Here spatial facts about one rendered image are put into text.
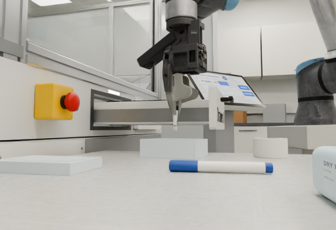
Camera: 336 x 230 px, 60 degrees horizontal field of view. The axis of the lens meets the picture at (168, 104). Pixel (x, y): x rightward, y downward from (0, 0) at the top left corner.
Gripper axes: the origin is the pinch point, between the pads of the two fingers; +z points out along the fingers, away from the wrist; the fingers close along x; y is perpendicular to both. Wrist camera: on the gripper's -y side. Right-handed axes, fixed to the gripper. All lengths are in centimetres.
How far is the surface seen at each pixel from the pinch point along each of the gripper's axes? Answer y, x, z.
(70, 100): -14.8, -17.1, -1.2
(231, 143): -15, 123, 14
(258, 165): 21.6, -20.9, 9.3
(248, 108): -4, 122, -9
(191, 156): 7.0, -7.0, 10.0
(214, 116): 7.6, 7.4, 1.6
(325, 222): 28.2, -39.7, 10.5
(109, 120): -20.8, 4.0, 2.3
